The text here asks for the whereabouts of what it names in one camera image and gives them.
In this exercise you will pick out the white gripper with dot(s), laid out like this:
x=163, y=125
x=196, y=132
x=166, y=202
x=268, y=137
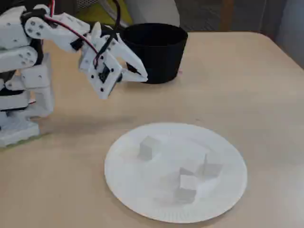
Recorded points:
x=123, y=53

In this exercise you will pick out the white block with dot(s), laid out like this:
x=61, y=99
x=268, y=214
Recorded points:
x=212, y=171
x=149, y=147
x=187, y=184

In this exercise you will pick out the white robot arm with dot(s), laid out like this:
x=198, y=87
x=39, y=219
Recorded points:
x=14, y=31

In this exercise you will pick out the white paper plate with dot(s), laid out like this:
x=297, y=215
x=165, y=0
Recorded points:
x=147, y=190

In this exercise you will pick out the black plastic cup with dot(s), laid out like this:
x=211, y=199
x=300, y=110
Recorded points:
x=161, y=54

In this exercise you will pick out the green base mat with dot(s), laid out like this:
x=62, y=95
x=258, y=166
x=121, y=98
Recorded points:
x=40, y=135

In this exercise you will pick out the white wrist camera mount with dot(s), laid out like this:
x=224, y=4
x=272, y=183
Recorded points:
x=107, y=83

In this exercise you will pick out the wooden post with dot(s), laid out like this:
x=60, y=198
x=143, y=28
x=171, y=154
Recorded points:
x=227, y=14

